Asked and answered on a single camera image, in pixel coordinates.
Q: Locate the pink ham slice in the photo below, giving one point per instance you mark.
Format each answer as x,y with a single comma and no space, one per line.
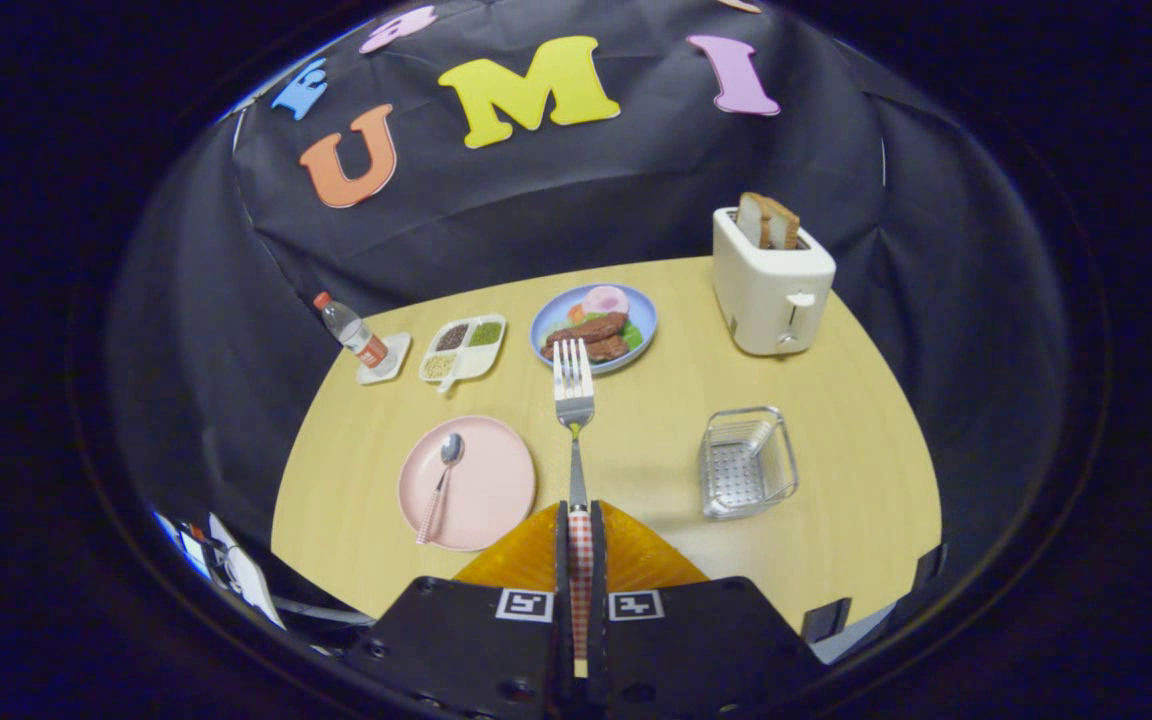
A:
604,300

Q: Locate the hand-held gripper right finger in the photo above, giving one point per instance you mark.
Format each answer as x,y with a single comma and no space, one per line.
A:
597,560

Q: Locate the black clamp block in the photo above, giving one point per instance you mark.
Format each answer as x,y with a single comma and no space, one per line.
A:
931,567
826,620

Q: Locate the brown steak piece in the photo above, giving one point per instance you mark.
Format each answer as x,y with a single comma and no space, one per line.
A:
601,349
591,328

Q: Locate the blue food plate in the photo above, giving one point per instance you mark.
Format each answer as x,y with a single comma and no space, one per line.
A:
644,310

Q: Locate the white flat board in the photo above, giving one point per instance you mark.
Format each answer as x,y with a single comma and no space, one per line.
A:
251,585

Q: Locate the clear water bottle red label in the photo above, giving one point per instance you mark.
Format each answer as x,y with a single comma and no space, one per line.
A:
356,335

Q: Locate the white square coaster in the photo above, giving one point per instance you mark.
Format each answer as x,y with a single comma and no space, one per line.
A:
396,350

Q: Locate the pink plate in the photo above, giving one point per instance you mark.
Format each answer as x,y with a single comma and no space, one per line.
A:
496,480

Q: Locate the white divided tray with beans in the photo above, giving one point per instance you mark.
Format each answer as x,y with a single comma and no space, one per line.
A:
481,358

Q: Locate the green lettuce leaf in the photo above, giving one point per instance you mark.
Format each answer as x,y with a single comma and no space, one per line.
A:
633,335

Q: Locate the white toaster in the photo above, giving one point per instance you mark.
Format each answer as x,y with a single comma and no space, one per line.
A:
766,290

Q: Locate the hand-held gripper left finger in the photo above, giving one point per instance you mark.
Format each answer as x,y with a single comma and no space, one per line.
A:
562,560

